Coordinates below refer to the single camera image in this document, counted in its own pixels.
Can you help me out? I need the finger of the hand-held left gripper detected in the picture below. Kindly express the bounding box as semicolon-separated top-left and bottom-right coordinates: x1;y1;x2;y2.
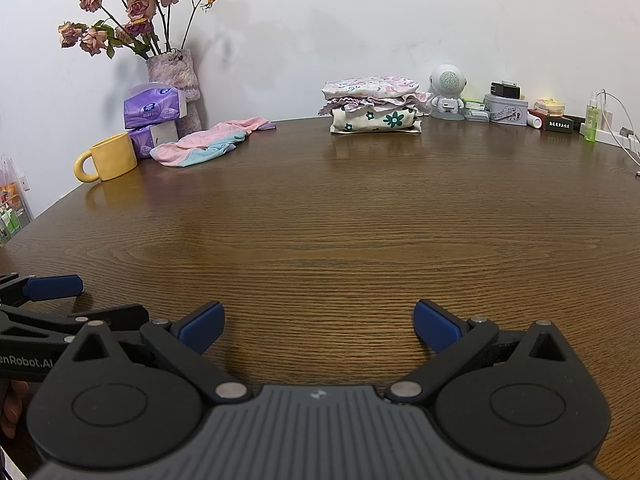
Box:
0;304;151;343
0;272;85;306

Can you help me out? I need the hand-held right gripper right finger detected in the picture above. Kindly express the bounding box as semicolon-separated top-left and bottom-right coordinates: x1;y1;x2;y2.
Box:
385;299;568;405

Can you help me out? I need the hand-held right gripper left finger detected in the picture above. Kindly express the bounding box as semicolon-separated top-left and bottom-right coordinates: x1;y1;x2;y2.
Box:
72;301;251;403

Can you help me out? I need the pink blue mesh vest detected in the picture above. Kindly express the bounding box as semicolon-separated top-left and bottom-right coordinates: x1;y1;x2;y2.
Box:
150;116;277;167

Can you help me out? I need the person's left hand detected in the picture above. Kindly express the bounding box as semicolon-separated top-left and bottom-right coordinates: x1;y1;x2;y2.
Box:
0;380;32;441

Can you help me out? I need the yellow mug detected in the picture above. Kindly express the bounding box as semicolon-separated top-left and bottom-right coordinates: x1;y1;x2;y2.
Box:
74;133;138;183

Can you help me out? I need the purple tissue pack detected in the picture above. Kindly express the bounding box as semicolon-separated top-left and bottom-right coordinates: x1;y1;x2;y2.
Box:
123;82;188;129
127;121;180;160

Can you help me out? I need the silver tin box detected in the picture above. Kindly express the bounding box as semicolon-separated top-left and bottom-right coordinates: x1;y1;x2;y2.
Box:
483;93;529;127

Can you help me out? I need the flat red box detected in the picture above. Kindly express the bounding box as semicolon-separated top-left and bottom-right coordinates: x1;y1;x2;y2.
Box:
527;108;571;122

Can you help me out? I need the folded lilac ruffled cloth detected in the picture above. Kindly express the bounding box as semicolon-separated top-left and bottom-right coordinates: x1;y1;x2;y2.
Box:
318;91;435;117

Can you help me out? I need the black box with label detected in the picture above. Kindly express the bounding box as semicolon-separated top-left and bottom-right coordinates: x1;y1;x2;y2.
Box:
544;116;582;136

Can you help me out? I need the white astronaut speaker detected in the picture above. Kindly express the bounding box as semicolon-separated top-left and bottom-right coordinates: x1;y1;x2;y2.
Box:
427;63;468;121

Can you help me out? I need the black charger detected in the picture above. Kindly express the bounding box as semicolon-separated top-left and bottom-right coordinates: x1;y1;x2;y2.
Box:
490;80;522;100

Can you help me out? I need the folded pink floral cloth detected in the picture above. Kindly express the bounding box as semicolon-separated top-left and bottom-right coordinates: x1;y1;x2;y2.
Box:
321;76;420;101

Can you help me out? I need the purple vase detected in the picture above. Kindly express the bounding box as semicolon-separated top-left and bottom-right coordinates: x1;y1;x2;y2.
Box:
146;49;203;136

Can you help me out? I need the green spray bottle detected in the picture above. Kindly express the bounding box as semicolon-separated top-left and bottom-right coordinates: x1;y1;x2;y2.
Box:
584;92;599;143

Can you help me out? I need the white power strip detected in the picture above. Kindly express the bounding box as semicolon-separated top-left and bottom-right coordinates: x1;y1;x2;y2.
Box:
580;119;640;151

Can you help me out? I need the white charger plug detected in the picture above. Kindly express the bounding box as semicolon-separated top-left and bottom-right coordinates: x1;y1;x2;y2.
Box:
598;91;615;131

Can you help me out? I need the dried rose bouquet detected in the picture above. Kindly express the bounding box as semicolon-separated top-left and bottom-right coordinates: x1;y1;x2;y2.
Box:
57;0;219;60

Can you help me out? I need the wire rack with packets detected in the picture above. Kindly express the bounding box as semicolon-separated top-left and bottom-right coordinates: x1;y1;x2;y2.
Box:
0;155;35;247

